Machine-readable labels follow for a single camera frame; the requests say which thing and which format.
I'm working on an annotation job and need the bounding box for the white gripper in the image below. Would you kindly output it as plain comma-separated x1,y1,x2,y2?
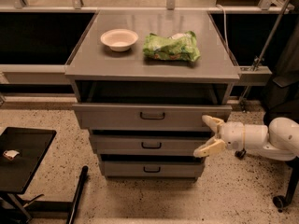
193,115,245,158

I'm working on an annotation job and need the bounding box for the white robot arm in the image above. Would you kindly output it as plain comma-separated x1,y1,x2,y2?
193,115,299,161

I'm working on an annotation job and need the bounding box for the grey bottom drawer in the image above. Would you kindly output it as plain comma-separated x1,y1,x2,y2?
99,161,205,178

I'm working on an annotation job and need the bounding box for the grey drawer cabinet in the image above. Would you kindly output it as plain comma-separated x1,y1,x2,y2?
65,9,239,178

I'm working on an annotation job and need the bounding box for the small white paper scrap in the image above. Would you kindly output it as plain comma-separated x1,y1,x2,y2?
3,150,20,161

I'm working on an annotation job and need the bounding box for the grey drawer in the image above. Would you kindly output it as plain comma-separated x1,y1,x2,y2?
99,161,205,178
73,104,232,132
90,133,210,156

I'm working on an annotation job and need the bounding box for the white cable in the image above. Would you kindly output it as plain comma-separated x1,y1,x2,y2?
216,4,232,56

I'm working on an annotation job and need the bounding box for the black side table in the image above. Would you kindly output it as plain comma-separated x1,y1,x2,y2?
0,127,56,194

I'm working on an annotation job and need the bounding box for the green crumpled chip bag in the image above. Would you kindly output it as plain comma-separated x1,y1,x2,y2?
143,31,201,63

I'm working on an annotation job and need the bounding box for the grey top drawer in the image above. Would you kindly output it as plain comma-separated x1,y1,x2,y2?
73,104,232,132

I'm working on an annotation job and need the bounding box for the white round bowl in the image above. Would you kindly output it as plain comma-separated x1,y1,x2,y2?
100,29,138,52

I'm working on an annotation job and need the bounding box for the grey middle drawer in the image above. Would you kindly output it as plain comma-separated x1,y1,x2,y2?
90,133,210,156

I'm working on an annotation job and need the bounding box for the black robot base with casters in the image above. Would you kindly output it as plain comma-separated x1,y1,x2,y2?
234,16,299,213

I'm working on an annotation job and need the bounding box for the metal diagonal rod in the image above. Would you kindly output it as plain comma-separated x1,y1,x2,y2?
238,0,297,110

